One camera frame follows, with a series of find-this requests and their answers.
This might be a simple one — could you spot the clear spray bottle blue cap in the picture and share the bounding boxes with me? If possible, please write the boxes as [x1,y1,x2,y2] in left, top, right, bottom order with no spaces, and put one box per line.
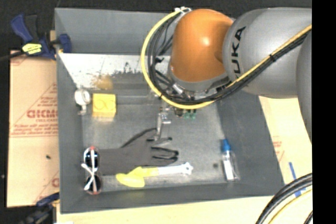
[220,138,239,182]

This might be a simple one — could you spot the yellow and white flat tool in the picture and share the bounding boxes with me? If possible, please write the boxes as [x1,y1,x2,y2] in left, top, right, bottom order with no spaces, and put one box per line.
[115,162,194,188]

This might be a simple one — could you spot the black glove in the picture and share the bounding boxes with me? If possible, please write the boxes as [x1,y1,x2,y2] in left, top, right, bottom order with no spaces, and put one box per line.
[98,127,180,176]

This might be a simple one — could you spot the white tape roll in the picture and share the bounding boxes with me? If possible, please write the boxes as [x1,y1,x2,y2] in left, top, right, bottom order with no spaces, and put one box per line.
[74,88,92,115]

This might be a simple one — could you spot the white and red sunglasses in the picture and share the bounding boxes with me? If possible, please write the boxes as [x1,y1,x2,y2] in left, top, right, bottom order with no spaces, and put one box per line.
[80,146,104,195]

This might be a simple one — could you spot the yellow square block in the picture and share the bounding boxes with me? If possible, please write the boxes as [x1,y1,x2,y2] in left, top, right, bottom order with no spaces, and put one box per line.
[91,93,117,118]

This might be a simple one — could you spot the brown cardboard board red print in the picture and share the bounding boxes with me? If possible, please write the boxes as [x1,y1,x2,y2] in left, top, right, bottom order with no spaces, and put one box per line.
[6,50,60,208]

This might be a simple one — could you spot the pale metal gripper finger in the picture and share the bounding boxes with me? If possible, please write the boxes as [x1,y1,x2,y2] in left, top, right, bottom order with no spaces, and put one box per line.
[163,118,173,141]
[155,113,164,141]

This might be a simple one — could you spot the grey metal bin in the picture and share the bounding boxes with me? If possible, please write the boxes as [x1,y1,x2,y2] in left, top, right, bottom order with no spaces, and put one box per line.
[54,7,286,213]

